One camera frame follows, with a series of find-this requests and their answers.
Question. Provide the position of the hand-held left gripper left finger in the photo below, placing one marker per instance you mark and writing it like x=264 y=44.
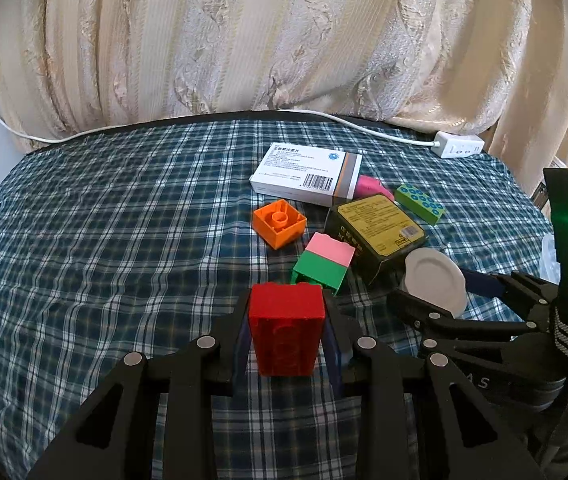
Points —
x=240 y=355

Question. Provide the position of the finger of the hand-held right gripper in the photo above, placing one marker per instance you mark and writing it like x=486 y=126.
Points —
x=484 y=285
x=474 y=325

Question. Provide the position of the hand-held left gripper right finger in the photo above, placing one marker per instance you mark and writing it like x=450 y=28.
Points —
x=335 y=360

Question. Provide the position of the small white toy plate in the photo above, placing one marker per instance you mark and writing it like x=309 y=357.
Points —
x=434 y=280

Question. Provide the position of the red toy building block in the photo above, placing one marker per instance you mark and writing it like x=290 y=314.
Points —
x=286 y=330

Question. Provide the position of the pink and green building block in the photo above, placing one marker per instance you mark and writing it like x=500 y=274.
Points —
x=321 y=265

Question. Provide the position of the green dotted building block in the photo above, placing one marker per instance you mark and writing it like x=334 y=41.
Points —
x=420 y=203

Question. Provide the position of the black box with yellow label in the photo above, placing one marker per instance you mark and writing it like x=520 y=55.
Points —
x=374 y=225

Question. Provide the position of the orange toy building block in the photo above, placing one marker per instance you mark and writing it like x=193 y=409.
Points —
x=280 y=225

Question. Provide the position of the white power strip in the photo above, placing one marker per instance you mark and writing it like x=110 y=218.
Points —
x=459 y=144

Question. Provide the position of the pink rubber toy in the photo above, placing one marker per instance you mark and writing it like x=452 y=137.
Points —
x=371 y=187

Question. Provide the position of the blue plaid tablecloth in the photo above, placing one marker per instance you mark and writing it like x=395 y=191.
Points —
x=113 y=235

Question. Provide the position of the white medicine box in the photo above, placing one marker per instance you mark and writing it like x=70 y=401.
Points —
x=304 y=172

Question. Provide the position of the cream patterned curtain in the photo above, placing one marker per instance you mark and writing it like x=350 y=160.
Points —
x=264 y=35

